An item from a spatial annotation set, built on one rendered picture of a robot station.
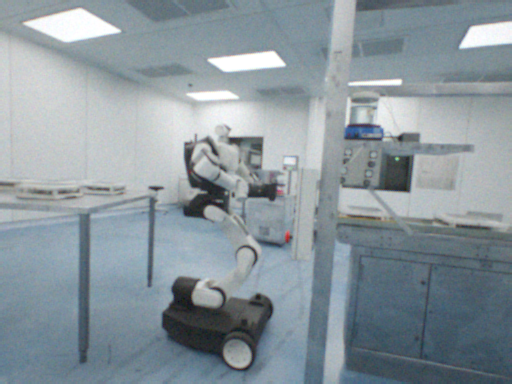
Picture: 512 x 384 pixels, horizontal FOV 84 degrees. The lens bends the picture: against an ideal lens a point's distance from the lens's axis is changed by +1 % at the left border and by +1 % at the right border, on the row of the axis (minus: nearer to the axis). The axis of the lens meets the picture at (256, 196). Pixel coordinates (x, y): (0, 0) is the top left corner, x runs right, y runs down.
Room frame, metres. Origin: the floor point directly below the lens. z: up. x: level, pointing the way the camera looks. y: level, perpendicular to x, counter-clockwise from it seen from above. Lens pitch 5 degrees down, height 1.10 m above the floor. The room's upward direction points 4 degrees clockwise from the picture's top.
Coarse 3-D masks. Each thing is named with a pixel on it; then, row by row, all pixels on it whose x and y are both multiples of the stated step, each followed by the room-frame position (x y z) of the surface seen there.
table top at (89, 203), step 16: (0, 192) 1.83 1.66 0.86; (128, 192) 2.34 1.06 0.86; (144, 192) 2.43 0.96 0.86; (0, 208) 1.44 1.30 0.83; (16, 208) 1.44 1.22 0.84; (32, 208) 1.44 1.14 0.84; (48, 208) 1.44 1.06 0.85; (64, 208) 1.44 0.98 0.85; (80, 208) 1.44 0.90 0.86; (96, 208) 1.52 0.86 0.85
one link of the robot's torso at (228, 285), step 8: (240, 256) 1.68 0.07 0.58; (248, 256) 1.67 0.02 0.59; (240, 264) 1.68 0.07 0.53; (248, 264) 1.67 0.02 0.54; (232, 272) 1.74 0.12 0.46; (240, 272) 1.68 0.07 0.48; (248, 272) 1.69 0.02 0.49; (224, 280) 1.75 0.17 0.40; (232, 280) 1.74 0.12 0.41; (240, 280) 1.71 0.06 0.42; (216, 288) 1.75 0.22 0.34; (224, 288) 1.75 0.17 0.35; (232, 288) 1.74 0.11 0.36; (224, 296) 1.74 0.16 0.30; (224, 304) 1.74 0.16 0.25
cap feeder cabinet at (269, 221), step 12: (252, 204) 4.31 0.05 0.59; (264, 204) 4.24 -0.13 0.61; (276, 204) 4.16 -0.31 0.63; (288, 204) 4.25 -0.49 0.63; (252, 216) 4.31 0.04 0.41; (264, 216) 4.23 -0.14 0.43; (276, 216) 4.15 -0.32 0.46; (288, 216) 4.29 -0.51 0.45; (252, 228) 4.30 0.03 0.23; (264, 228) 4.22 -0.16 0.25; (276, 228) 4.15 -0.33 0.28; (288, 228) 4.33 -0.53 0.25; (264, 240) 4.24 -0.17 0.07; (276, 240) 4.15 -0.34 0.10
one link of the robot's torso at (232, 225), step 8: (208, 208) 1.75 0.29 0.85; (216, 208) 1.75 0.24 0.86; (208, 216) 1.75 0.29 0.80; (216, 216) 1.73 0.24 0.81; (224, 216) 1.73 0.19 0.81; (232, 216) 1.78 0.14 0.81; (224, 224) 1.73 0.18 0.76; (232, 224) 1.72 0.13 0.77; (240, 224) 1.83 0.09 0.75; (224, 232) 1.75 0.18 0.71; (232, 232) 1.75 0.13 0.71; (240, 232) 1.73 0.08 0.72; (248, 232) 1.82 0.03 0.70; (232, 240) 1.75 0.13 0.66; (240, 240) 1.73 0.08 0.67; (248, 240) 1.73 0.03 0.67; (240, 248) 1.72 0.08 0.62; (248, 248) 1.70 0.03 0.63; (256, 248) 1.73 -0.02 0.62; (256, 256) 1.69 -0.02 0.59
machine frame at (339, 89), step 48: (336, 0) 0.87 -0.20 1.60; (384, 0) 0.85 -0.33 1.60; (432, 0) 0.84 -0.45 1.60; (480, 0) 0.83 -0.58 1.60; (336, 48) 0.87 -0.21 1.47; (336, 96) 0.87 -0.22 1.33; (384, 96) 1.79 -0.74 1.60; (432, 96) 1.73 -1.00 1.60; (480, 96) 1.68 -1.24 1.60; (336, 144) 0.87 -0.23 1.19; (336, 192) 0.86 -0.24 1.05
